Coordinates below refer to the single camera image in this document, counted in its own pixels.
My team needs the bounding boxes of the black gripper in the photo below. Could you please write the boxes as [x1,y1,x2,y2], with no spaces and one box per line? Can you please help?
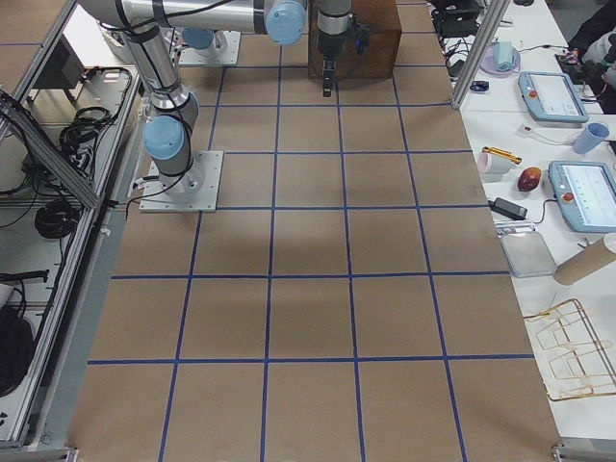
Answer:
[317,10,347,98]

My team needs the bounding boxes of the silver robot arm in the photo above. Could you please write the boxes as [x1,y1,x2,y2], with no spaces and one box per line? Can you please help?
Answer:
[80,1,309,201]
[181,28,228,52]

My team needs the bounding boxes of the dark wooden drawer cabinet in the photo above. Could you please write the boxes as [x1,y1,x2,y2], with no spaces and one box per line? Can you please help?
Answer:
[336,0,401,80]

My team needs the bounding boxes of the small blue black gadget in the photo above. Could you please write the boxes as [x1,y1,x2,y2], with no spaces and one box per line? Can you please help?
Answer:
[470,80,490,93]

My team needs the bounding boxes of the lilac plate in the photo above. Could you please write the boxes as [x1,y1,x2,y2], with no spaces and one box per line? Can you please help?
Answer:
[480,46,521,76]

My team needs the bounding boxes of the teal cup on plate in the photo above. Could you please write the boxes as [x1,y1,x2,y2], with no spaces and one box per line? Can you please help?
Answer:
[493,41,514,72]

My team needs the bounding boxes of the pink plastic cup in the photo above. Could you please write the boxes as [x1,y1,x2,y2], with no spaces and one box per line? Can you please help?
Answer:
[476,152,515,175]

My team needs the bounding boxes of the upper teach pendant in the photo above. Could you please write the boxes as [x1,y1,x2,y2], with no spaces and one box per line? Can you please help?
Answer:
[518,71,589,123]

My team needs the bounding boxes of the teach pendant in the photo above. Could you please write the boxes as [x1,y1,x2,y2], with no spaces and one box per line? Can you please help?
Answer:
[518,71,589,123]
[548,161,615,234]

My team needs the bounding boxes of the black power adapter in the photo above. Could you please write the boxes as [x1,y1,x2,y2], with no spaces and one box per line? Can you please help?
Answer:
[488,197,527,220]

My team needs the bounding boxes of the clear plastic container lid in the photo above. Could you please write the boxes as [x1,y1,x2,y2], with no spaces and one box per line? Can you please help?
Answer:
[496,221,556,278]

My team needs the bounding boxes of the light blue plastic cup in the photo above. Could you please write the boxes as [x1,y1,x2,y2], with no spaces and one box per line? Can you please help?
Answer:
[573,122,610,155]

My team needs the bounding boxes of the lower teach pendant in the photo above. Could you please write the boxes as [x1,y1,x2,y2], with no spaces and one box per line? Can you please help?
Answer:
[548,161,615,234]

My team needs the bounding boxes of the cardboard tube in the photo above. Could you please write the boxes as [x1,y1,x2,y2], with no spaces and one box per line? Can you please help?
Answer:
[553,233,615,286]

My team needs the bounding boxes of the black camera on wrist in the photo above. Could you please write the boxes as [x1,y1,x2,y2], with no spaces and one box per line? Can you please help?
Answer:
[351,16,371,56]

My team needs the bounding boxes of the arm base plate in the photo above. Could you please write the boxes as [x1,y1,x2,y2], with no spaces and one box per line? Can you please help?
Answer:
[176,31,242,67]
[139,151,224,213]

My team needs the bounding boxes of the aluminium frame post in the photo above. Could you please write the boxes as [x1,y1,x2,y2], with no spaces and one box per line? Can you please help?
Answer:
[451,0,509,110]

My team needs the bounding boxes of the coiled black cables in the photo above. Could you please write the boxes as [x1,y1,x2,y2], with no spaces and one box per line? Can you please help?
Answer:
[33,108,115,240]

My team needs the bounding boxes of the gold wire rack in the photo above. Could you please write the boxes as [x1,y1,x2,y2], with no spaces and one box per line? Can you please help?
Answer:
[524,298,615,402]

